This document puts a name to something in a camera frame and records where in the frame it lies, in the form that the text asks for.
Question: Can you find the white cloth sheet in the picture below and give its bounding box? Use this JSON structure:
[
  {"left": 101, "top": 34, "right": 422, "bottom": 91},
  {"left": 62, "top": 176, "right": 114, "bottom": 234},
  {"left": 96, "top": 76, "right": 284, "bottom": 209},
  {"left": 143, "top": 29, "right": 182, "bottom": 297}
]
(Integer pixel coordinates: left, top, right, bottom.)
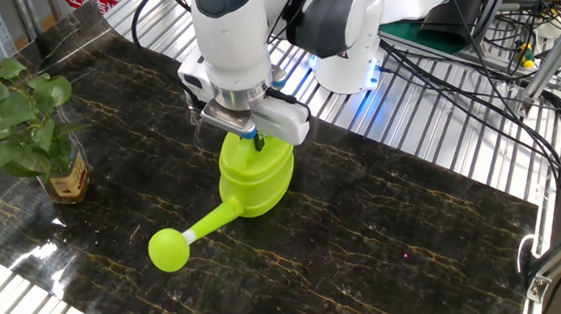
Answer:
[{"left": 378, "top": 0, "right": 451, "bottom": 26}]

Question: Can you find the dark marble pattern mat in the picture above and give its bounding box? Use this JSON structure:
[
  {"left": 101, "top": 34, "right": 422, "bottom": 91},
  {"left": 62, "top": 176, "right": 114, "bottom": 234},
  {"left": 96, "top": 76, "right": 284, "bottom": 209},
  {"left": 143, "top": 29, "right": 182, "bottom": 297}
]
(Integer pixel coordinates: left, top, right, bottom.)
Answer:
[{"left": 0, "top": 0, "right": 548, "bottom": 314}]

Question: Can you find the lime green watering can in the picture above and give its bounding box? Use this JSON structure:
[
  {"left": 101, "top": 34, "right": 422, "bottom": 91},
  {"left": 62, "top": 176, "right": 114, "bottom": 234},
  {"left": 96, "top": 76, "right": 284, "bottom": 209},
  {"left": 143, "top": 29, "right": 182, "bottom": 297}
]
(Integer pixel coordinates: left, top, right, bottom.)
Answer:
[{"left": 139, "top": 126, "right": 304, "bottom": 276}]

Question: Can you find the black cable bundle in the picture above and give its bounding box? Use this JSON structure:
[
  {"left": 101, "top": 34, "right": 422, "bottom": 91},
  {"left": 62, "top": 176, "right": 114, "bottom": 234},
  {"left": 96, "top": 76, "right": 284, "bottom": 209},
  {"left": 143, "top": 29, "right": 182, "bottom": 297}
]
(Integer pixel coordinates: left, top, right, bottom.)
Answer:
[{"left": 372, "top": 0, "right": 561, "bottom": 204}]

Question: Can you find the silver blue-tipped camera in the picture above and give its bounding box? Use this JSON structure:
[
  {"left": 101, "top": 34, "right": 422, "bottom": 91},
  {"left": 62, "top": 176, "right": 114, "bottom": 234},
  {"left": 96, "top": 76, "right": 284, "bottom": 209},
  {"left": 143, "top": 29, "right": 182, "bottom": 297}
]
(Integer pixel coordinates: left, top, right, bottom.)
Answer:
[
  {"left": 199, "top": 96, "right": 260, "bottom": 144},
  {"left": 268, "top": 63, "right": 290, "bottom": 90}
]

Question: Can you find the black pouch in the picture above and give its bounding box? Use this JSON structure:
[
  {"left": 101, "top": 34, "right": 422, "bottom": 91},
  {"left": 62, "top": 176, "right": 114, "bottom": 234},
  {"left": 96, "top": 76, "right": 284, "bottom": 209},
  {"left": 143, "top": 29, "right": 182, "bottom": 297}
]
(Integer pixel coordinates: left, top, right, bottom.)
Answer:
[{"left": 421, "top": 0, "right": 496, "bottom": 49}]

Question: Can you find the yellow green screwdriver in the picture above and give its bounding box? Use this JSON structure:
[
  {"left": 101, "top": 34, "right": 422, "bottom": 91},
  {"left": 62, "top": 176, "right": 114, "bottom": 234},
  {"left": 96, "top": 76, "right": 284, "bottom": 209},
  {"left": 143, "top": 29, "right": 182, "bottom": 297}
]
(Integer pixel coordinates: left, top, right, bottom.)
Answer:
[{"left": 516, "top": 41, "right": 536, "bottom": 70}]

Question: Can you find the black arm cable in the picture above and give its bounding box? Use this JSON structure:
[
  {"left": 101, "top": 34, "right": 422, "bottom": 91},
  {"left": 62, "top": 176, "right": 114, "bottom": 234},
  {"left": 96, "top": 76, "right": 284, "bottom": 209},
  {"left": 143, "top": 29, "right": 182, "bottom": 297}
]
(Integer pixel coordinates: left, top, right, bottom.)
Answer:
[{"left": 128, "top": 0, "right": 332, "bottom": 114}]

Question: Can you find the aluminium diagonal post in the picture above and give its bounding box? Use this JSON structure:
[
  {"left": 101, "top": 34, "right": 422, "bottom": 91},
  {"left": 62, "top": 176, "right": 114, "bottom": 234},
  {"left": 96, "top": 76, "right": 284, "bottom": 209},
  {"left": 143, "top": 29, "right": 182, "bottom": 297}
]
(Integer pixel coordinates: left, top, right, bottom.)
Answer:
[{"left": 514, "top": 4, "right": 561, "bottom": 104}]

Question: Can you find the glass bottle with label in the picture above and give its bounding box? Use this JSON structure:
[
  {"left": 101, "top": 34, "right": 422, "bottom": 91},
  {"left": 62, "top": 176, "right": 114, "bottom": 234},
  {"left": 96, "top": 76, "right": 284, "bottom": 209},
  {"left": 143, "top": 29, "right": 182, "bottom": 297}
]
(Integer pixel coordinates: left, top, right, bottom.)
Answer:
[{"left": 33, "top": 141, "right": 93, "bottom": 207}]

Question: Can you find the green leafy plant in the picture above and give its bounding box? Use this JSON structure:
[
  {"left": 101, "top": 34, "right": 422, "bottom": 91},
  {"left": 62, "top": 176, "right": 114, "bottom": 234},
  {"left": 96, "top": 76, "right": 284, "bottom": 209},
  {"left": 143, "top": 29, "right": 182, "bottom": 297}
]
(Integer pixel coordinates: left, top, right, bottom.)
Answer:
[{"left": 0, "top": 51, "right": 96, "bottom": 215}]

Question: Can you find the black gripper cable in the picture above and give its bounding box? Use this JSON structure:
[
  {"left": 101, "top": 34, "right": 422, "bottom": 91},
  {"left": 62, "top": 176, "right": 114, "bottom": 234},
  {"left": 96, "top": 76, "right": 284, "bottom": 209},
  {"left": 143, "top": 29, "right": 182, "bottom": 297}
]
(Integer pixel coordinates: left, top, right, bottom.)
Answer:
[{"left": 264, "top": 84, "right": 313, "bottom": 127}]

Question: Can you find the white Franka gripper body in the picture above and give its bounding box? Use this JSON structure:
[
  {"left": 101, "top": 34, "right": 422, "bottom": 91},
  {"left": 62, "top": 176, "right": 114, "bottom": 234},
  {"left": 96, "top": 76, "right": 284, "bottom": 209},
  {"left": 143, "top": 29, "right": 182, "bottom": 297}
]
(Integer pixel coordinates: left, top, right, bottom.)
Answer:
[{"left": 175, "top": 39, "right": 315, "bottom": 156}]

